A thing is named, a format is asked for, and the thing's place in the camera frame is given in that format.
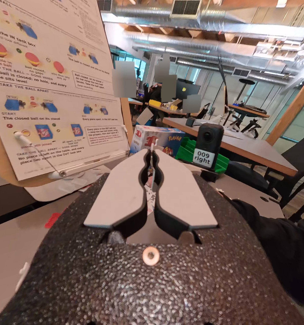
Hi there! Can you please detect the printed task sheet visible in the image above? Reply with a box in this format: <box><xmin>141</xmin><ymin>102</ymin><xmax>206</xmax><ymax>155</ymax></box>
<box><xmin>0</xmin><ymin>0</ymin><xmax>125</xmax><ymax>181</ymax></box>

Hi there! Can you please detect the ceiling vent grille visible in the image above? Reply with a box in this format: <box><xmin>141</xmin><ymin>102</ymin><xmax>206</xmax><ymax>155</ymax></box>
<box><xmin>169</xmin><ymin>0</ymin><xmax>203</xmax><ymax>19</ymax></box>

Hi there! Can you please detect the wooden background desk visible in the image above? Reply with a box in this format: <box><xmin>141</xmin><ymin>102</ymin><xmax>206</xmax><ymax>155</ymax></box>
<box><xmin>162</xmin><ymin>117</ymin><xmax>298</xmax><ymax>177</ymax></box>

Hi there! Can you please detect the red plastic case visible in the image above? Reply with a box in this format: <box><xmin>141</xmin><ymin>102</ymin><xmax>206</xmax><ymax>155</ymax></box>
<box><xmin>44</xmin><ymin>212</ymin><xmax>63</xmax><ymax>229</ymax></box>

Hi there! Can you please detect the black monitor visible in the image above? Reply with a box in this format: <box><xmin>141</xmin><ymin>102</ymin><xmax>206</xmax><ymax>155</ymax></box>
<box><xmin>176</xmin><ymin>79</ymin><xmax>201</xmax><ymax>100</ymax></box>

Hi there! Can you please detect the silver air duct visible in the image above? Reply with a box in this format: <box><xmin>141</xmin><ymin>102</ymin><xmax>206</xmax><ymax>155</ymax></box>
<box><xmin>101</xmin><ymin>5</ymin><xmax>304</xmax><ymax>27</ymax></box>
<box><xmin>124</xmin><ymin>31</ymin><xmax>288</xmax><ymax>67</ymax></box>

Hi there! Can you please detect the green plastic bin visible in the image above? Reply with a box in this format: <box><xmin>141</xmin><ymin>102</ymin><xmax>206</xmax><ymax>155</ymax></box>
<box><xmin>176</xmin><ymin>137</ymin><xmax>230</xmax><ymax>175</ymax></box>

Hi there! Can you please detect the wooden post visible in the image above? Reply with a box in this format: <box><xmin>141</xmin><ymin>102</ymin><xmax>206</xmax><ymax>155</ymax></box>
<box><xmin>266</xmin><ymin>74</ymin><xmax>304</xmax><ymax>146</ymax></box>

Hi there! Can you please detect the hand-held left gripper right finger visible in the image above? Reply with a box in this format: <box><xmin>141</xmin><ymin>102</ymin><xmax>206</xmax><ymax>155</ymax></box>
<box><xmin>154</xmin><ymin>150</ymin><xmax>219</xmax><ymax>231</ymax></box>

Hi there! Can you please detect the black chair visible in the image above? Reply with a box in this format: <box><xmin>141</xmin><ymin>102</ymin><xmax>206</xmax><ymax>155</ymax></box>
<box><xmin>264</xmin><ymin>133</ymin><xmax>304</xmax><ymax>222</ymax></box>

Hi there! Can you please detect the round background table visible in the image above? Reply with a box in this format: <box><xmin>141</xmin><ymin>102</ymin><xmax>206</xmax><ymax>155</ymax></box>
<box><xmin>228</xmin><ymin>103</ymin><xmax>270</xmax><ymax>119</ymax></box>

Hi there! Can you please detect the clear plastic packaging tray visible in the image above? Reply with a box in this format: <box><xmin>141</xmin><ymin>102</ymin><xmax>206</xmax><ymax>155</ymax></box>
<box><xmin>27</xmin><ymin>165</ymin><xmax>112</xmax><ymax>203</ymax></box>

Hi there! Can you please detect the puzzle instruction leaflet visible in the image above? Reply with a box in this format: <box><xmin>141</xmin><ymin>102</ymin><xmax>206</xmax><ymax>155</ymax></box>
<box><xmin>143</xmin><ymin>175</ymin><xmax>158</xmax><ymax>219</ymax></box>

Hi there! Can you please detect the blue puzzle box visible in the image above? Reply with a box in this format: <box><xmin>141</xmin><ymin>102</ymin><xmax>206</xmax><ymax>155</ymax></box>
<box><xmin>129</xmin><ymin>124</ymin><xmax>186</xmax><ymax>164</ymax></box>

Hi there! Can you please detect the person's right forearm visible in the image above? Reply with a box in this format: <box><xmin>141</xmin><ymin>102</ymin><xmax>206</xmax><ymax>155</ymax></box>
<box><xmin>229</xmin><ymin>198</ymin><xmax>304</xmax><ymax>306</ymax></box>

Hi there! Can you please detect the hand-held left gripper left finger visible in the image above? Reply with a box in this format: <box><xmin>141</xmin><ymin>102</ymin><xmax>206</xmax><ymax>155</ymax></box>
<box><xmin>83</xmin><ymin>149</ymin><xmax>150</xmax><ymax>228</ymax></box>

